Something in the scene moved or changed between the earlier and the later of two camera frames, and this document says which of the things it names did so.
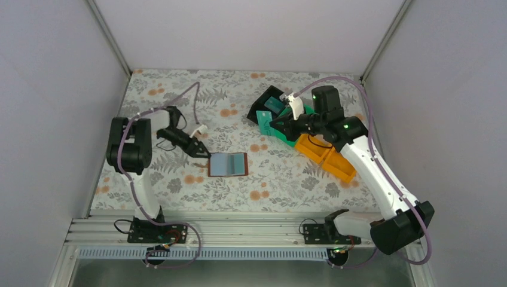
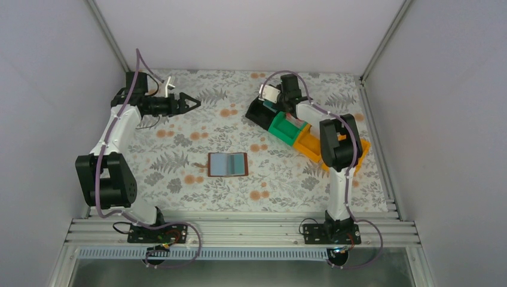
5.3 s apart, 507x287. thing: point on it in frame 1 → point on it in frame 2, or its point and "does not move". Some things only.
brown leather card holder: x=228 y=164 does not move
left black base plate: x=143 y=232 does not move
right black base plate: x=314 y=234 does not move
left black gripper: x=195 y=148 → x=183 y=107
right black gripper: x=288 y=128 → x=283 y=109
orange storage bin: x=321 y=152 does not move
